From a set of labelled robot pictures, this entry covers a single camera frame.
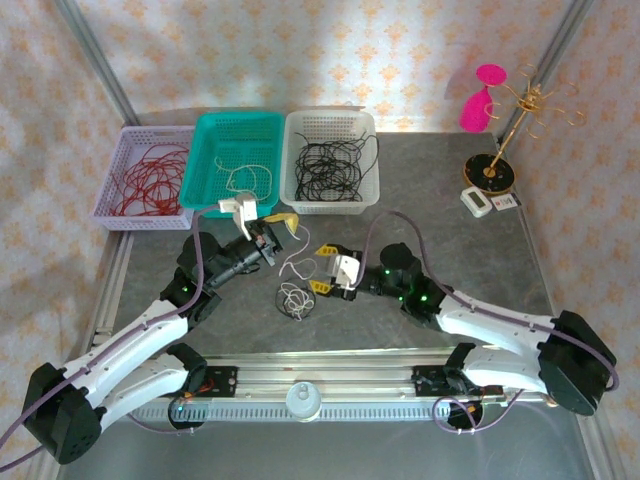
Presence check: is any thin white cable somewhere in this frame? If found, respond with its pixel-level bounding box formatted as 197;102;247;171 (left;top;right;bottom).
277;224;322;282
213;156;275;202
279;282;314;322

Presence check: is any teal perforated plastic basket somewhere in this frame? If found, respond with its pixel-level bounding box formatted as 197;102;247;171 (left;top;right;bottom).
178;110;286;220

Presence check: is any white perforated plastic basket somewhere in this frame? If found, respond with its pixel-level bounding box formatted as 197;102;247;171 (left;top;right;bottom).
278;108;381;216

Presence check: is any white digital timer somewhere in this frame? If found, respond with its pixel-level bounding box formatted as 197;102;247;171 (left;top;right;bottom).
459;185;494;219

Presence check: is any grey round knob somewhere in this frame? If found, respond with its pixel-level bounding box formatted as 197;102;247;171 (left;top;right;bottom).
284;381;324;422

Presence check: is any gold jewelry stand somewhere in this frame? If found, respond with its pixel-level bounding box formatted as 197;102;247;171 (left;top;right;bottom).
462;63;587;196

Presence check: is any lavender perforated plastic basket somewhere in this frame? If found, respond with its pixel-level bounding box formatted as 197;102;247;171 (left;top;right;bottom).
89;125;197;232

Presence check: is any purple camera cable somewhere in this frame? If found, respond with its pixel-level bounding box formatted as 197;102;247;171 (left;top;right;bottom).
357;210;621;434
0;204;226;474

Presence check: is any aluminium mounting rail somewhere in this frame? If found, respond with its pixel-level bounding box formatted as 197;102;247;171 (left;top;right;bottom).
112;349;549;401

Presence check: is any grey slotted cable duct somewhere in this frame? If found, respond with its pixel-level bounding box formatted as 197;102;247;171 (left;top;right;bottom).
129;402;501;422

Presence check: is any aluminium frame post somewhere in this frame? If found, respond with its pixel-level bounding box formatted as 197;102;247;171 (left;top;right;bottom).
492;0;596;149
53;0;140;126

